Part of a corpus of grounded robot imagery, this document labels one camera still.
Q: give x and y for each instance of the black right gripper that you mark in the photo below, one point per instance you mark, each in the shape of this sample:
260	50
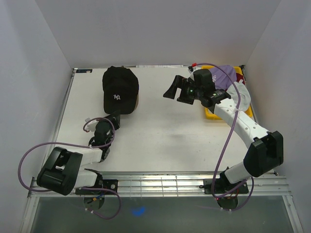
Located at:
179	82

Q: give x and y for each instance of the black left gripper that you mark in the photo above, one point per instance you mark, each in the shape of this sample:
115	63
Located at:
115	119

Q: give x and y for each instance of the beige baseball cap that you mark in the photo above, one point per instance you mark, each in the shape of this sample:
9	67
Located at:
137	101

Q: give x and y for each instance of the black baseball cap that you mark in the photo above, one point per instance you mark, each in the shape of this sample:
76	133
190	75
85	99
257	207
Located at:
120	87

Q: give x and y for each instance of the white baseball cap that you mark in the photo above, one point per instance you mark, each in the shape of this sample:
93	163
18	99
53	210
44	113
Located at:
245	98

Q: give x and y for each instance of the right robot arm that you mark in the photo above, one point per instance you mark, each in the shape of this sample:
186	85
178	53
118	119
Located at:
265	148

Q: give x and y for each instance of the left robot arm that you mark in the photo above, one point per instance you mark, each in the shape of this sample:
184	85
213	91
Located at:
64	169

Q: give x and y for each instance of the yellow plastic tray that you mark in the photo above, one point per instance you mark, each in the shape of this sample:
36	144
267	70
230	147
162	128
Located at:
209	114

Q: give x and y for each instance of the purple baseball cap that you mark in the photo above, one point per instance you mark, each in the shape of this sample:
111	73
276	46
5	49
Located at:
221	80

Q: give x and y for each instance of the dark label sticker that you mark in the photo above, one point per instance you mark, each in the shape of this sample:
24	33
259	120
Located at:
83	71

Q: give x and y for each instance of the dark red baseball cap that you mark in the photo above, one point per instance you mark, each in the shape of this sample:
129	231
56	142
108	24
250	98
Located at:
240	78

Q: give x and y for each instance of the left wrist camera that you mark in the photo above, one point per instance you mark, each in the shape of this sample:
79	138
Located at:
90	125

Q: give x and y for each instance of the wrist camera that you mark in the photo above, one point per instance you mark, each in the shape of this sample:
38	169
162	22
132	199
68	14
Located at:
192	68
90	125

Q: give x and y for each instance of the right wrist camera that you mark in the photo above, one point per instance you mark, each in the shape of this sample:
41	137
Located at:
192	68

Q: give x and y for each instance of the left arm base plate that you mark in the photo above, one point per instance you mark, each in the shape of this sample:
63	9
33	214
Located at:
110	184

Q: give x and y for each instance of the aluminium frame rail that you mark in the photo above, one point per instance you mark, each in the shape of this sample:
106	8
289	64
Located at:
187	184

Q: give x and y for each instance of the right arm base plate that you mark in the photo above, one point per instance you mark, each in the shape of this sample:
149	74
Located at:
221	189

